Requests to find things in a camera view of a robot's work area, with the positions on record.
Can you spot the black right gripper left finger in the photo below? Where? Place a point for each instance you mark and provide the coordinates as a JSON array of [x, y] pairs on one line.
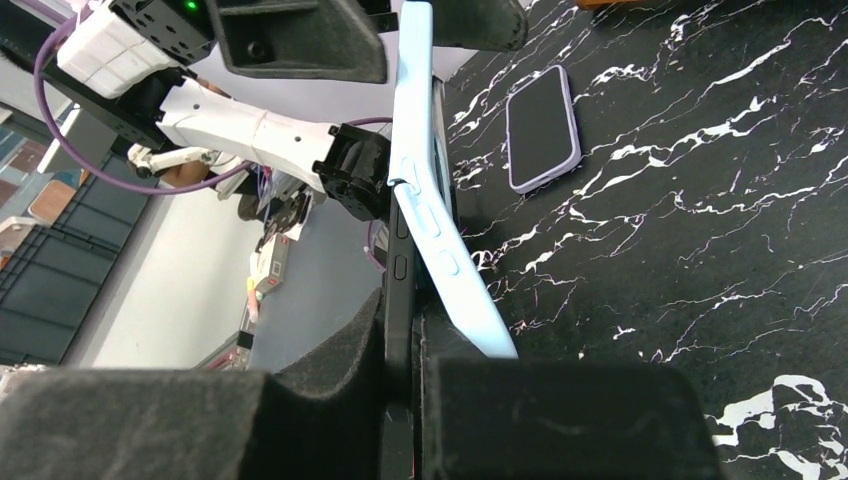
[[319, 418]]

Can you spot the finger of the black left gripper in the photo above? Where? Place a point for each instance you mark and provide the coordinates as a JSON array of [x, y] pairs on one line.
[[487, 25], [287, 39]]

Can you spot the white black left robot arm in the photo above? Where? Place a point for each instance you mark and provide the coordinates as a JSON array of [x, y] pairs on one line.
[[129, 63]]

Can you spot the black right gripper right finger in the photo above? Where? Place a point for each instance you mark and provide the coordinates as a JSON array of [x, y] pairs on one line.
[[482, 418]]

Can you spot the phone in purple case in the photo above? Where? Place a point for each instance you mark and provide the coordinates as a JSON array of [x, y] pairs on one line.
[[541, 131]]

